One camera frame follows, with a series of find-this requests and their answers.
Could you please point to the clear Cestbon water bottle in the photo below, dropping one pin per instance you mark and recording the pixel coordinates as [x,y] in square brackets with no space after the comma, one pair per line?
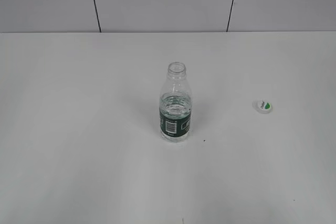
[175,104]

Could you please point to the white green bottle cap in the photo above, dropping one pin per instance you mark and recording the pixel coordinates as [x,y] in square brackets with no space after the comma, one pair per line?
[262,106]

